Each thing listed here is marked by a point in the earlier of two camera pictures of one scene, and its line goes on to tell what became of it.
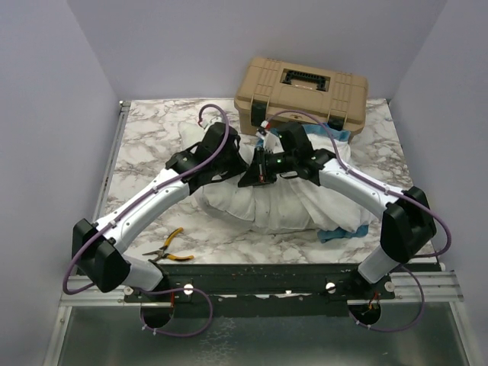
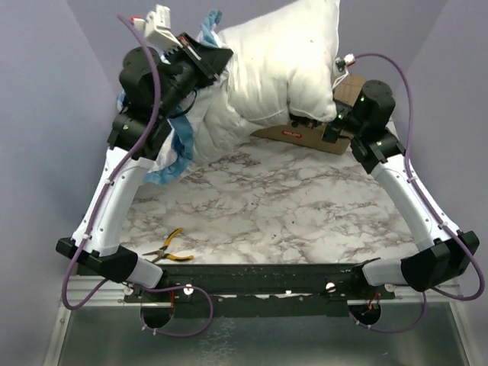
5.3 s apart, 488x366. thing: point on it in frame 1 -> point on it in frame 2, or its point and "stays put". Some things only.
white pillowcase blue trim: [291, 203] -> [192, 129]
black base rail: [261, 290] stays put
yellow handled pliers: [162, 252] stays put
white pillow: [224, 200] -> [282, 62]
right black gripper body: [278, 162] -> [341, 120]
